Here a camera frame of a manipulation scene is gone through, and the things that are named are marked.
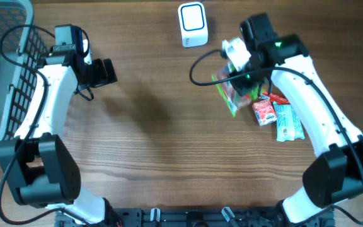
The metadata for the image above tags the colourful candy bag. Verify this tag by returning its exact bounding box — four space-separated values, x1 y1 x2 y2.
212 62 258 117

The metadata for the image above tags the red snack packet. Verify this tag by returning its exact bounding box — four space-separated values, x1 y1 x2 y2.
259 91 290 105

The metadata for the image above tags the small red candy packet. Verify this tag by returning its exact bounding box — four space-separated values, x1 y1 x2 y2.
253 100 277 126

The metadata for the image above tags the teal snack pouch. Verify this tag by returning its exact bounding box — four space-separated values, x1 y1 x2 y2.
273 102 305 142

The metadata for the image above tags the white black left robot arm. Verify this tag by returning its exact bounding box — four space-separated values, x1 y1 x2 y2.
0 50 122 226

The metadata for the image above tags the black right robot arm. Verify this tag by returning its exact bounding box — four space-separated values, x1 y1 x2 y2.
222 35 363 226

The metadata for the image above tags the white barcode scanner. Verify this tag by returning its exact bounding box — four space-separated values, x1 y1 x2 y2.
178 1 209 48

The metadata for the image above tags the dark grey plastic basket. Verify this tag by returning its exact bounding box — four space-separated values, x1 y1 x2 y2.
0 0 47 141

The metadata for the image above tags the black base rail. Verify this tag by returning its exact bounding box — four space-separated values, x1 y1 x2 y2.
54 206 336 227

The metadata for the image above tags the black right camera cable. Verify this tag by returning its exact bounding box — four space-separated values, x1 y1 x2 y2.
189 49 363 225

